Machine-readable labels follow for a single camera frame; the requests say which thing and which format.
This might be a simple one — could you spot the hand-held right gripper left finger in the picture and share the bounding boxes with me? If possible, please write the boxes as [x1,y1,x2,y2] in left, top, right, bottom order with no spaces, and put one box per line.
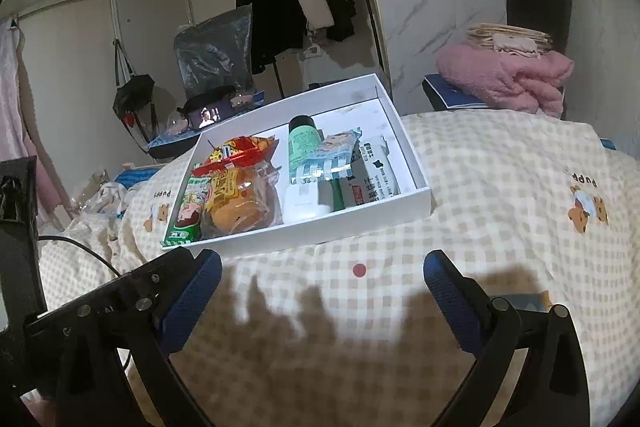
[55,249,223,427]

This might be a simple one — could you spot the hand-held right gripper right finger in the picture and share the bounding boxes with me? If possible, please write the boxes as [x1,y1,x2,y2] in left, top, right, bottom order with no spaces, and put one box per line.
[422,249,591,427]

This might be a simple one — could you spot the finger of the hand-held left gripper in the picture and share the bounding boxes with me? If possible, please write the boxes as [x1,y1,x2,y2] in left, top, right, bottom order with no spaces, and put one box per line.
[117,250,202,309]

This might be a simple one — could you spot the green candy packet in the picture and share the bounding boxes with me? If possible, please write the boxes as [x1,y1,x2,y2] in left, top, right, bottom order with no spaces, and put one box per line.
[161,174,213,248]

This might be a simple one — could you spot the bread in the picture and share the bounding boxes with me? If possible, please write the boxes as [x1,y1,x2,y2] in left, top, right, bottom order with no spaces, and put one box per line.
[200,159,285,238]

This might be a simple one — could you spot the white cookie packet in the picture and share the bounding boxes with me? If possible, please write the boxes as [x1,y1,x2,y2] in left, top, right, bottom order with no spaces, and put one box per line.
[345,134,401,208]

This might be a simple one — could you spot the white cardboard box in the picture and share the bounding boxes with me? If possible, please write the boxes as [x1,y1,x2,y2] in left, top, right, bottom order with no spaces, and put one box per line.
[160,73,433,258]

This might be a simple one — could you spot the red snack packet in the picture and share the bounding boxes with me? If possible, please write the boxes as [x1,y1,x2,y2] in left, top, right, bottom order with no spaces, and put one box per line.
[191,134,278,178]

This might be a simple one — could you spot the white plastic case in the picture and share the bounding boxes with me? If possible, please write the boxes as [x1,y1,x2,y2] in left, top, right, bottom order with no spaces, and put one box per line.
[282,183,333,224]

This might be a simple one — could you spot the blue candy packet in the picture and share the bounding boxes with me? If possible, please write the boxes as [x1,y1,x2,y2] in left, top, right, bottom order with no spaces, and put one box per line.
[292,128,363,182]

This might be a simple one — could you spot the green tube with black cap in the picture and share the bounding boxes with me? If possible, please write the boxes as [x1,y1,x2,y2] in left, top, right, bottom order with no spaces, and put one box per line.
[287,116,347,212]

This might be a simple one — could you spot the checkered printed quilt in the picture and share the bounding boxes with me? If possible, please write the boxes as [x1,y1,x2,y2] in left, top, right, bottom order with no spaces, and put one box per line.
[35,109,640,427]

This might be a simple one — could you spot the blue striped cloth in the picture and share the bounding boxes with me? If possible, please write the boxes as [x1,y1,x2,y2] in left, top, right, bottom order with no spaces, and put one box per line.
[115,167,161,188]

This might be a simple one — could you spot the pink hanging cloth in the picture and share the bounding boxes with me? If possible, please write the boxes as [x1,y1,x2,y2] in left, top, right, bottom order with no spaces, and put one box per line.
[0,19,71,228]

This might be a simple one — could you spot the black hanging bag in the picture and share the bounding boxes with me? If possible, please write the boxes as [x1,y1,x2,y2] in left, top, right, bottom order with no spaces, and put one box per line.
[112,39,161,142]

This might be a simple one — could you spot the blue book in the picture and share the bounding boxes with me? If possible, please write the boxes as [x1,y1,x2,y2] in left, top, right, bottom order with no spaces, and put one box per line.
[422,73,488,112]

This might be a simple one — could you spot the white wardrobe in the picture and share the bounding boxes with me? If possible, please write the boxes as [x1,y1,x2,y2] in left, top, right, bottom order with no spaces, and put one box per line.
[0,0,201,208]

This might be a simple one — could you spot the pink fluffy blanket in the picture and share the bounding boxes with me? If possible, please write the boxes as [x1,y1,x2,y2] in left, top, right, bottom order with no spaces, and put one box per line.
[436,44,576,120]

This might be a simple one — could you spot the black plastic bag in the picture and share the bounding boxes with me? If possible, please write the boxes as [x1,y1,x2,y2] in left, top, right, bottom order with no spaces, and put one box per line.
[173,4,253,100]

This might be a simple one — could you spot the stack of folded beige cloths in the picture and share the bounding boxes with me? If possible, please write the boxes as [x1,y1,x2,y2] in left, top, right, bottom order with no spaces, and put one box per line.
[466,23,553,55]

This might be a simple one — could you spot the black hanging jacket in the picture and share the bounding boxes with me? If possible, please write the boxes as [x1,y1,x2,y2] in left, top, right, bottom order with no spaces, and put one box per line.
[235,0,308,75]

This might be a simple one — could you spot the black cable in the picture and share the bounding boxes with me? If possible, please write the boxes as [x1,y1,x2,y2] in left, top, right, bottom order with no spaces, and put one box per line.
[37,233,122,280]

